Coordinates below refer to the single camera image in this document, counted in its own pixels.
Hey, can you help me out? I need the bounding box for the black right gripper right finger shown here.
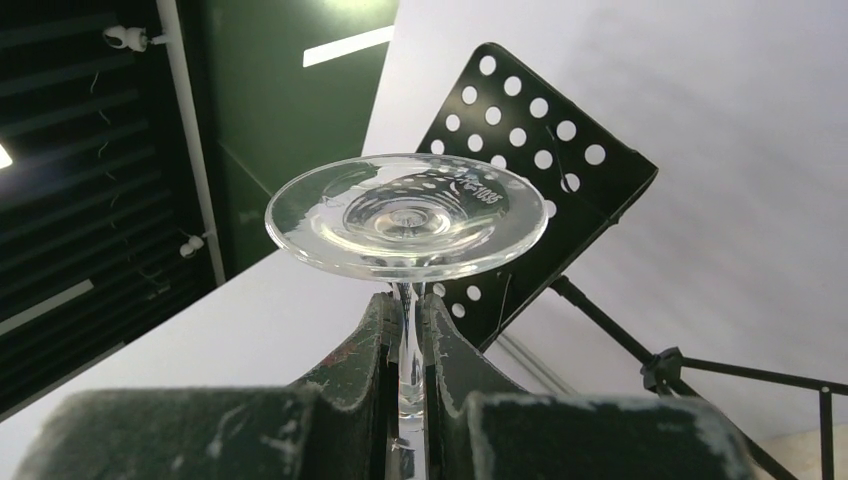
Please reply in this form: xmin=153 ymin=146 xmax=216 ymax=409
xmin=422 ymin=294 xmax=756 ymax=479

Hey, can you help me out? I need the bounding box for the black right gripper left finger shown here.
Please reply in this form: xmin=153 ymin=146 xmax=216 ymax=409
xmin=15 ymin=293 xmax=388 ymax=479

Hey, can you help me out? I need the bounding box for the large plain wine glass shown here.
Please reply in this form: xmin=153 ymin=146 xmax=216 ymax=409
xmin=264 ymin=153 xmax=548 ymax=479

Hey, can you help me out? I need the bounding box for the black music stand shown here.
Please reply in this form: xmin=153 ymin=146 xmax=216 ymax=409
xmin=423 ymin=43 xmax=847 ymax=479

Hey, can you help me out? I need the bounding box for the white lower wall clip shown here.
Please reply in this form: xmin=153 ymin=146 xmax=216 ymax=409
xmin=178 ymin=229 xmax=216 ymax=259

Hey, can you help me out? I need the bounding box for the white wall clip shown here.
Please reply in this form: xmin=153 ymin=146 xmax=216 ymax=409
xmin=178 ymin=229 xmax=216 ymax=259
xmin=102 ymin=25 xmax=169 ymax=53

